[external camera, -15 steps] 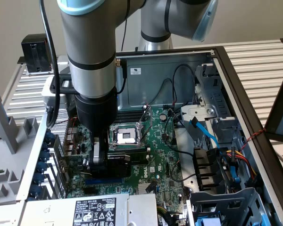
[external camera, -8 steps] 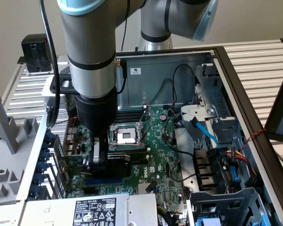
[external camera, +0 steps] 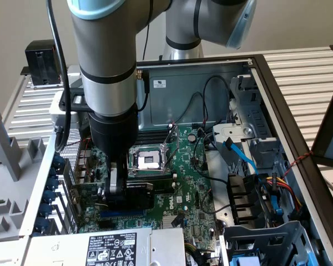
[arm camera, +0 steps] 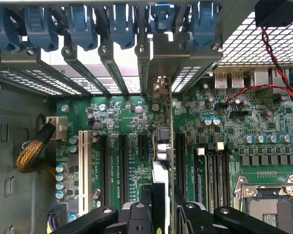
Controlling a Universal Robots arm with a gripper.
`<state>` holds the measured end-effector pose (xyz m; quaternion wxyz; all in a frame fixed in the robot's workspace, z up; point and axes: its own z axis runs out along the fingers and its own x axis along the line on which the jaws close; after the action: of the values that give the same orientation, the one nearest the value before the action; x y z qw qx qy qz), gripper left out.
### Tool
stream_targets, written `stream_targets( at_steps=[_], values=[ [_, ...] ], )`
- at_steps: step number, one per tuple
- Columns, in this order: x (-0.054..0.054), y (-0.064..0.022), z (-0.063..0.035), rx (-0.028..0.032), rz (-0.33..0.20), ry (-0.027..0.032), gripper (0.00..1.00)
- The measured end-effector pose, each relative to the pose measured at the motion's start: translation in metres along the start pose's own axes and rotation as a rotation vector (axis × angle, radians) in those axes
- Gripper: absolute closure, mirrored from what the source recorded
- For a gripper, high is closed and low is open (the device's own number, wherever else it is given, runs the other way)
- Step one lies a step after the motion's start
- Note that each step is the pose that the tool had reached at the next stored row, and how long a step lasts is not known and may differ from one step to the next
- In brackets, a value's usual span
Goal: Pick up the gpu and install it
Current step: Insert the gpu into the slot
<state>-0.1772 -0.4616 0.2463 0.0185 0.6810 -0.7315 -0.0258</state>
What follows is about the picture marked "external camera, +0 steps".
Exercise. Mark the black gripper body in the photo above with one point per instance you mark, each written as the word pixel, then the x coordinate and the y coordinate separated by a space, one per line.
pixel 113 133

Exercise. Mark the green GPU card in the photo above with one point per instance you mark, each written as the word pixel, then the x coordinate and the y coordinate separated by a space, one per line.
pixel 140 194

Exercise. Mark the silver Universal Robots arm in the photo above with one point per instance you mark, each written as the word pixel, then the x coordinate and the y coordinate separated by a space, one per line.
pixel 105 55

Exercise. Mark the blue expansion slot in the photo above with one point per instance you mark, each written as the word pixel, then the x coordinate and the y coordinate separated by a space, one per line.
pixel 127 214

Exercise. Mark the short black expansion slot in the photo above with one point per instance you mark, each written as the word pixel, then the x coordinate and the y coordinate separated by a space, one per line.
pixel 105 224

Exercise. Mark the black RAM slot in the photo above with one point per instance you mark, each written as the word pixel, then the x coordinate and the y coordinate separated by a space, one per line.
pixel 150 141
pixel 158 178
pixel 152 134

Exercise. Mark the CPU socket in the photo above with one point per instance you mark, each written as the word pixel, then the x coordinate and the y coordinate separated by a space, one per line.
pixel 150 160

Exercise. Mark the metal socket cover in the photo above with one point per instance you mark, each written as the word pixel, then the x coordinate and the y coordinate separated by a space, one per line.
pixel 170 138

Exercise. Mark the silver chipset heat sink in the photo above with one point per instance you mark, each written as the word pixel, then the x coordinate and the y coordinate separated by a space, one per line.
pixel 166 221

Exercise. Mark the blue slot retention clip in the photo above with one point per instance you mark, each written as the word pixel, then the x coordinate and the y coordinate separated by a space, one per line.
pixel 45 210
pixel 48 196
pixel 58 162
pixel 41 225
pixel 52 184

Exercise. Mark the white label sticker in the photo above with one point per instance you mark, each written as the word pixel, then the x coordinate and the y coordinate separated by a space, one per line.
pixel 160 83

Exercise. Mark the grey metal PC case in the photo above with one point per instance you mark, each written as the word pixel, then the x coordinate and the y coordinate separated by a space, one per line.
pixel 177 105

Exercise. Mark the silver power supply unit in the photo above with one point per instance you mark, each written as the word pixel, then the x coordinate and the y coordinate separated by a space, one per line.
pixel 72 249

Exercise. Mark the green Dell motherboard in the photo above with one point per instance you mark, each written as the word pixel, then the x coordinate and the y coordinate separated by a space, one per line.
pixel 188 177

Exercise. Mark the silver coin battery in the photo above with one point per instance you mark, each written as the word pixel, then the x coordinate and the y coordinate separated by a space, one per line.
pixel 192 137

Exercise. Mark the black box holder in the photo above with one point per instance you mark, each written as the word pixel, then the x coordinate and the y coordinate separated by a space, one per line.
pixel 41 61

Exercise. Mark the grey parts rack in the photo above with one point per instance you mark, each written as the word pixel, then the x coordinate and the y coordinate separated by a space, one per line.
pixel 5 180

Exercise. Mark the black plastic fan shroud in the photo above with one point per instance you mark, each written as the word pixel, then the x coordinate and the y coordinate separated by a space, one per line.
pixel 241 199

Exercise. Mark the silver disk bay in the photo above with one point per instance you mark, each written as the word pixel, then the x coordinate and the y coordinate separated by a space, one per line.
pixel 263 122

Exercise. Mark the blue plastic latch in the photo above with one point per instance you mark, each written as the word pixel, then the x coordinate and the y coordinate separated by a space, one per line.
pixel 277 210

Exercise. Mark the grey drive cage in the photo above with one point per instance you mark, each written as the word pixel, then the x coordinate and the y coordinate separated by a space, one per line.
pixel 280 238

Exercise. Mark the dark framed panel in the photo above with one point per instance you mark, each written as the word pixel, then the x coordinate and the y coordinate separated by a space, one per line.
pixel 327 133

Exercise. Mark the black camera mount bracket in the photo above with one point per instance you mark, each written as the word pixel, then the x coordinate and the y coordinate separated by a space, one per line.
pixel 66 104

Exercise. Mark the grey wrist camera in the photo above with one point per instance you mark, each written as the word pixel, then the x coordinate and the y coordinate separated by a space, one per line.
pixel 54 109

